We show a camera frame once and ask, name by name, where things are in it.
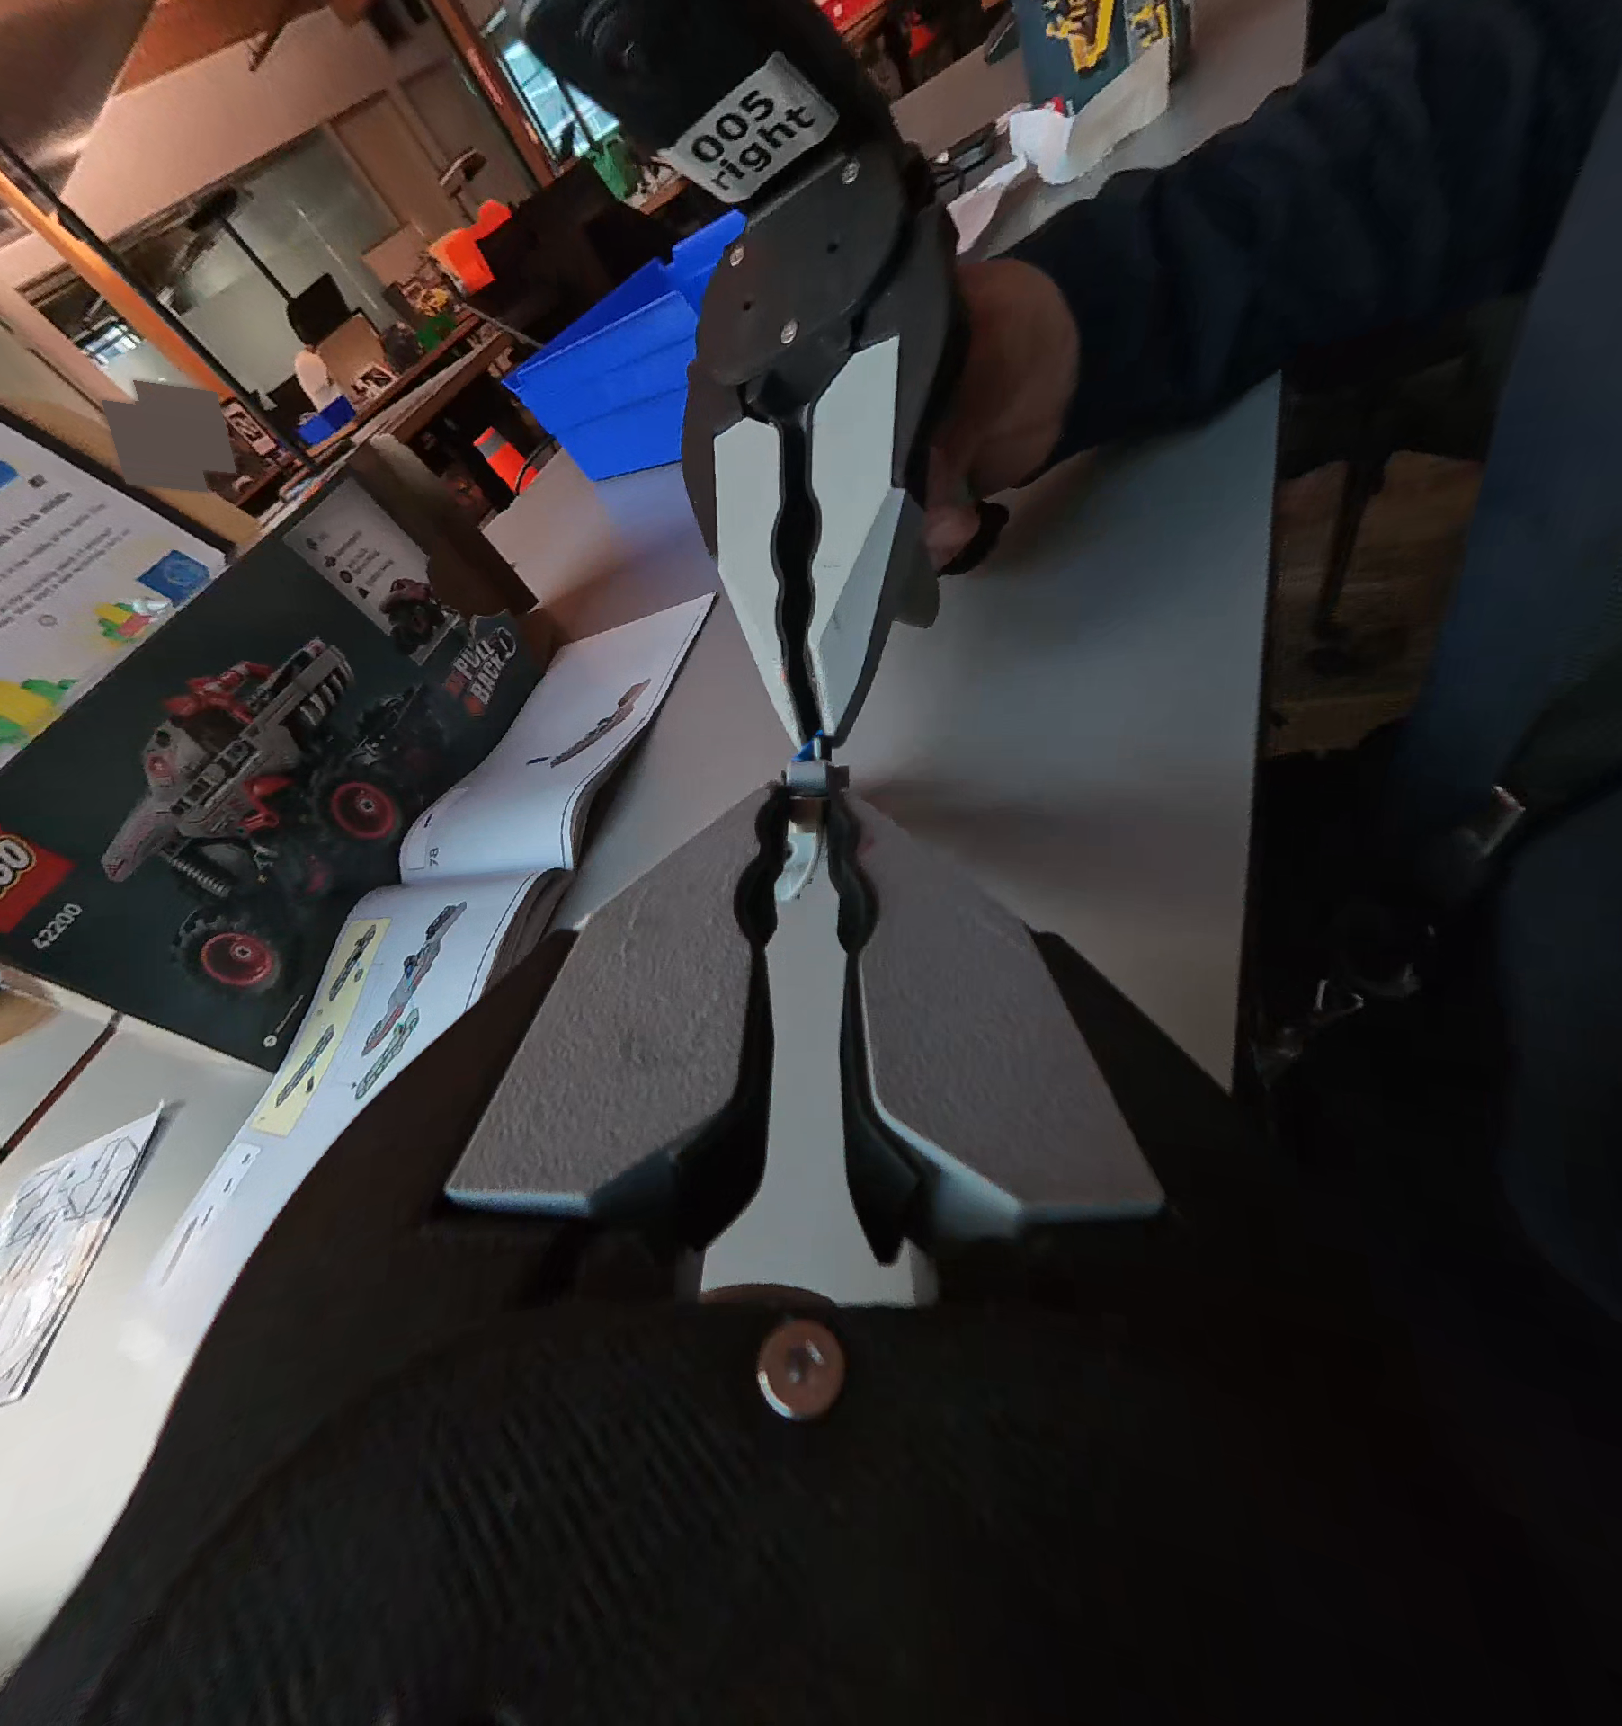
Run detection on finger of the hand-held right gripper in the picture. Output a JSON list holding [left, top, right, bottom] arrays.
[[799, 334, 914, 757], [711, 411, 819, 753]]

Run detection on blue plastic bin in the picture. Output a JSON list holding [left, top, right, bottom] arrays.
[[501, 209, 748, 482]]

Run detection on person's right hand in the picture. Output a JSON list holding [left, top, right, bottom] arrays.
[[924, 256, 1083, 575]]

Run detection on open instruction booklet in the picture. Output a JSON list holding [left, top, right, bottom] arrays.
[[148, 590, 722, 1302]]

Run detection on yellow vehicle toy box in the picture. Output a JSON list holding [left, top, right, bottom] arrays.
[[1012, 0, 1193, 116]]

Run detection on orange plastic bin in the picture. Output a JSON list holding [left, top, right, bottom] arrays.
[[430, 200, 515, 288]]

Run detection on dark monster truck lego box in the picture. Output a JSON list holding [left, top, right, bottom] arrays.
[[0, 469, 550, 1074]]

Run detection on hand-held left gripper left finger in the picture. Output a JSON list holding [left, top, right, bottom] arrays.
[[445, 788, 795, 1248]]

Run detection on sticker sheet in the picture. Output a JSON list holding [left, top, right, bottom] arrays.
[[0, 1102, 169, 1423]]

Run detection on crumpled white tissue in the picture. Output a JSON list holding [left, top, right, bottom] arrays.
[[999, 97, 1099, 189]]

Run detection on wooden work table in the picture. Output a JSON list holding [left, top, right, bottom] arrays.
[[313, 321, 524, 454]]

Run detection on person's right forearm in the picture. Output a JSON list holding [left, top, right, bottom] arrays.
[[1000, 0, 1622, 467]]

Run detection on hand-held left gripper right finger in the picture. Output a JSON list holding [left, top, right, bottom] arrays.
[[832, 796, 1167, 1265]]

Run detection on person's dark blue torso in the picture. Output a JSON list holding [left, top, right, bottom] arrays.
[[1243, 0, 1622, 1726]]

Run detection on white instruction poster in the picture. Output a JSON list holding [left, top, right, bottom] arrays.
[[0, 381, 236, 799]]

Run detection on grey lego piece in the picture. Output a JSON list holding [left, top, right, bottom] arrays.
[[771, 732, 851, 906]]

